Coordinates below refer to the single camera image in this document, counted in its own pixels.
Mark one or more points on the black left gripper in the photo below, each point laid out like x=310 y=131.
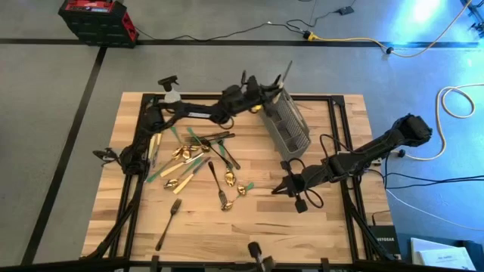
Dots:
x=253 y=92

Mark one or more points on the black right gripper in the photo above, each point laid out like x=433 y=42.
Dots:
x=308 y=179

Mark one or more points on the black spoon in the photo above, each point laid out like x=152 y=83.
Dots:
x=234 y=163

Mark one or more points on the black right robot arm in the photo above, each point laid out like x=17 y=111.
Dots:
x=378 y=149

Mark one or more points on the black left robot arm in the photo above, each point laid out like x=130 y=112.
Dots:
x=196 y=112

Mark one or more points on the grey mesh cutlery caddy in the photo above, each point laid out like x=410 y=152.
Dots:
x=291 y=151

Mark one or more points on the black cylindrical object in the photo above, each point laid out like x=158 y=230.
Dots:
x=256 y=251

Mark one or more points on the clear spray bottle black trigger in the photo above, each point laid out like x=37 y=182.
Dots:
x=172 y=96

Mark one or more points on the black power adapter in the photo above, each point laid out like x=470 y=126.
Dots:
x=346 y=11

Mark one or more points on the white cardboard box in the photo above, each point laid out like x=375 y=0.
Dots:
x=438 y=257

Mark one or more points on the red and black tool case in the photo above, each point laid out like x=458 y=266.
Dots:
x=98 y=22

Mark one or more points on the black stand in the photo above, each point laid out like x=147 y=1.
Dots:
x=477 y=28

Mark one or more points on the black aluminium table frame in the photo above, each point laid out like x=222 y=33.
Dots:
x=317 y=97

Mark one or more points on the black network switch box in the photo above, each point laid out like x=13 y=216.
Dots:
x=383 y=242

